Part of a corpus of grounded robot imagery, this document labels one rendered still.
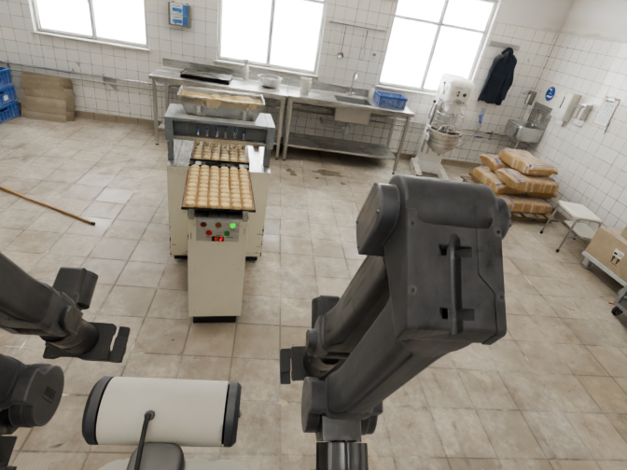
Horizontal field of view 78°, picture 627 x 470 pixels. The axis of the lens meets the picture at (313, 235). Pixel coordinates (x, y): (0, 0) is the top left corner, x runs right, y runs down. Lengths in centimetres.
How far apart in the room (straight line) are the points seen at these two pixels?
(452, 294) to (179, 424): 32
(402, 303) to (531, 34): 663
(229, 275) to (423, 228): 224
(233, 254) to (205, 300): 40
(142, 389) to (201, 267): 198
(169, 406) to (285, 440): 183
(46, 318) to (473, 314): 55
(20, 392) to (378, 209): 49
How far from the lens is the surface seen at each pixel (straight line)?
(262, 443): 228
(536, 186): 545
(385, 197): 30
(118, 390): 50
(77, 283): 76
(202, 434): 48
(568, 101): 626
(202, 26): 598
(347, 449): 58
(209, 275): 249
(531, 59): 694
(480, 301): 30
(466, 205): 32
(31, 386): 62
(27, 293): 62
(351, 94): 594
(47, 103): 660
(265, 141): 289
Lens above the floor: 197
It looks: 31 degrees down
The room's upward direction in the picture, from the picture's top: 11 degrees clockwise
